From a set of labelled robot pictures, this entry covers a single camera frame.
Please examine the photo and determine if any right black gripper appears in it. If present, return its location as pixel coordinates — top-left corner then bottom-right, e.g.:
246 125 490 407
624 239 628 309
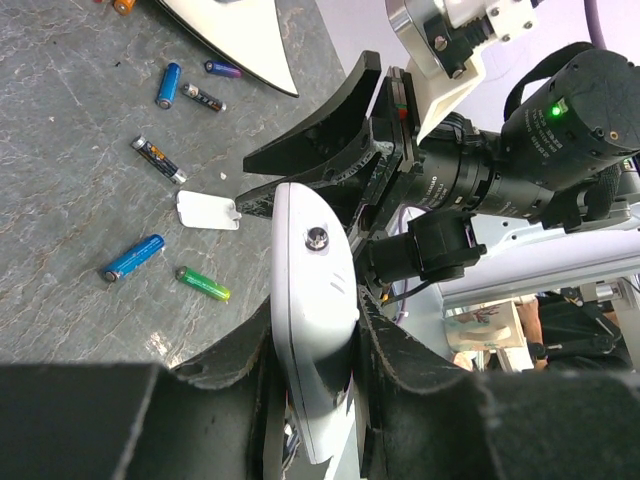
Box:
235 50 420 240

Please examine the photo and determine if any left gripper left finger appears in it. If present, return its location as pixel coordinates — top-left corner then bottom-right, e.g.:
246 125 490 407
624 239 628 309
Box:
1 303 273 479

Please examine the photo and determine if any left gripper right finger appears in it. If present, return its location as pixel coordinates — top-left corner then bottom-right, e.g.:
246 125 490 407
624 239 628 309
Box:
354 288 639 479

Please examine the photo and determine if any white remote control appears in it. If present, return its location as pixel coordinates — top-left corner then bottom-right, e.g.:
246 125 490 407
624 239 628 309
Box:
270 183 359 464

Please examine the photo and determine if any white battery cover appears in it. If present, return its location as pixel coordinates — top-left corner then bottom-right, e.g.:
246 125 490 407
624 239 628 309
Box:
176 190 242 231

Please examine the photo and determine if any black battery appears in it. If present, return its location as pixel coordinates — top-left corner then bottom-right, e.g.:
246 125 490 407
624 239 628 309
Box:
131 135 187 185
182 83 227 112

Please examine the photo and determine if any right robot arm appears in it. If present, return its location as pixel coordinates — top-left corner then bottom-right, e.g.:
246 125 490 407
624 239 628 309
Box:
236 42 639 288

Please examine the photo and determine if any green battery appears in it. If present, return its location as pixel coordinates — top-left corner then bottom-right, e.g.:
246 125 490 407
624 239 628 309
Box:
175 266 231 302

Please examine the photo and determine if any white square plate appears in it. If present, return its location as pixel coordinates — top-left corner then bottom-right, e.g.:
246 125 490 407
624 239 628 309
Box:
159 0 299 98

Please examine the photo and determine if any person in background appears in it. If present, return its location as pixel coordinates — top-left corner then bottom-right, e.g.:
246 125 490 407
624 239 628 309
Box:
516 294 634 372

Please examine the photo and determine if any purple battery by plate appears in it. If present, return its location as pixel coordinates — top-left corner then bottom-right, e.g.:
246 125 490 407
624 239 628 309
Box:
204 60 242 79

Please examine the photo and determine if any blue battery near centre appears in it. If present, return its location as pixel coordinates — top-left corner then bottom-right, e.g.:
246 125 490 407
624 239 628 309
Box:
101 234 165 283

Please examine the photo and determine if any blue battery near plate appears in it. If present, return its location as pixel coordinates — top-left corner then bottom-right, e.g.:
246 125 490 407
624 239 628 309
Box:
156 62 182 109

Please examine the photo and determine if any orange battery by plate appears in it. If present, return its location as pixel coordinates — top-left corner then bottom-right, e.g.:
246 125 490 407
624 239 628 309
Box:
113 0 136 16

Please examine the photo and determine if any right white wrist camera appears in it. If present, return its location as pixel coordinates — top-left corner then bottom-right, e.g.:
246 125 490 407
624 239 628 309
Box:
385 0 539 140

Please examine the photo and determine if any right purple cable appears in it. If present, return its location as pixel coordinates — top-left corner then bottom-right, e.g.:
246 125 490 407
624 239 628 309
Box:
582 0 609 51

